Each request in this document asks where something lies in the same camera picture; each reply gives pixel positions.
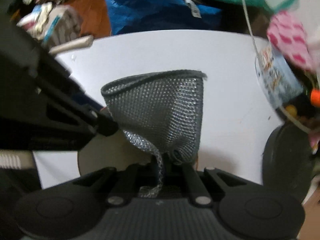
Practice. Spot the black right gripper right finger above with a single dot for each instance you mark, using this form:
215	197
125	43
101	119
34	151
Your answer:
189	185

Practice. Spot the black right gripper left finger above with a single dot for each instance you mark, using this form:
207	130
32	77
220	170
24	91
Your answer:
136	181

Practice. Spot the white ceramic bowl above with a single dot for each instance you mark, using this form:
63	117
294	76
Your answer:
114	151

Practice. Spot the grey mesh dish cloth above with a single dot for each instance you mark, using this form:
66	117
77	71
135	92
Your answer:
159	113

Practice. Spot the beige chair backrest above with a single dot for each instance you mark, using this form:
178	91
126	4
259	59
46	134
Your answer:
79	43

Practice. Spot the black round lid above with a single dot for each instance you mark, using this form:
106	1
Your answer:
288	164

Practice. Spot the blue plastic bag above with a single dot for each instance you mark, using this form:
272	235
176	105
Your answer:
131	16

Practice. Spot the blue cookie tin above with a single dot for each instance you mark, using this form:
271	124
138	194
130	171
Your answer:
278	82

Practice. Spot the orange bottle cap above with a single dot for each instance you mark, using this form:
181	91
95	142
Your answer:
315	97

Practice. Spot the pink patterned cloth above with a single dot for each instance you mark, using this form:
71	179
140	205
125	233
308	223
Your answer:
286	33

